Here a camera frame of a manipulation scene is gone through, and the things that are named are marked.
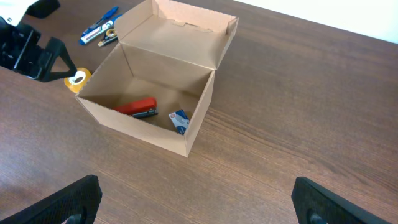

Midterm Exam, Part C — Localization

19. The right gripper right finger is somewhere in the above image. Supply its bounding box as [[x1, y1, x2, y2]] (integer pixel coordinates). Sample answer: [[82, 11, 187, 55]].
[[291, 177, 388, 224]]

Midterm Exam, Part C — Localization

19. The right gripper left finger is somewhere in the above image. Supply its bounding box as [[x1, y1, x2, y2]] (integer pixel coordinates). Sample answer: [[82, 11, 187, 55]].
[[1, 175, 102, 224]]

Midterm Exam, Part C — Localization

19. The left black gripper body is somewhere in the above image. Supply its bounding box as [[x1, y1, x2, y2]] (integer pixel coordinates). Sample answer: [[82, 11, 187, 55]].
[[1, 19, 52, 78]]

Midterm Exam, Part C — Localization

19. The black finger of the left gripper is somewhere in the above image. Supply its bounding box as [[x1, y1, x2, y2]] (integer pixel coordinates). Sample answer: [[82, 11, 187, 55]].
[[36, 37, 78, 83]]

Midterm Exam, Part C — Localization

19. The yellow adhesive tape roll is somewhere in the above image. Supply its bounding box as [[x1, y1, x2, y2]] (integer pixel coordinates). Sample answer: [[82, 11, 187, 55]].
[[64, 68, 91, 93]]

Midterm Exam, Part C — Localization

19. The orange red stapler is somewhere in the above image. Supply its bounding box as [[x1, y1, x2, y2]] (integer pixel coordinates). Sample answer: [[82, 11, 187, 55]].
[[114, 97, 158, 119]]

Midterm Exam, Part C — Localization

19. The brown cardboard box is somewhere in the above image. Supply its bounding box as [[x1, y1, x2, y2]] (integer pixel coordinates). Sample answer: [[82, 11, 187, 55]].
[[76, 1, 239, 156]]

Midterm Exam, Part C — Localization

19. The blue white staples box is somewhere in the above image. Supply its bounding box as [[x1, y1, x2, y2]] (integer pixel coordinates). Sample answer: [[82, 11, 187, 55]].
[[169, 110, 190, 135]]

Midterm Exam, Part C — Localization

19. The blue white marker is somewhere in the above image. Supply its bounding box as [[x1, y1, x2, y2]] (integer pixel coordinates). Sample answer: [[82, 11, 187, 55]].
[[79, 14, 121, 45]]

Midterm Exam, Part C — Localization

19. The yellow black correction tape dispenser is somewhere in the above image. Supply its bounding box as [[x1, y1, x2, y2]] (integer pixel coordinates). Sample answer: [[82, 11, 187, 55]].
[[98, 29, 118, 47]]

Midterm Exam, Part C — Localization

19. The blue ballpoint pen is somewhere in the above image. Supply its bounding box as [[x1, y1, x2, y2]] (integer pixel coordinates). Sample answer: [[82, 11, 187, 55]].
[[81, 6, 119, 36]]

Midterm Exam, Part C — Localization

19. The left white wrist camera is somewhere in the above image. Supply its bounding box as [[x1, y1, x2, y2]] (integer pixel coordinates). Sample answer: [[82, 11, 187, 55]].
[[0, 0, 62, 27]]

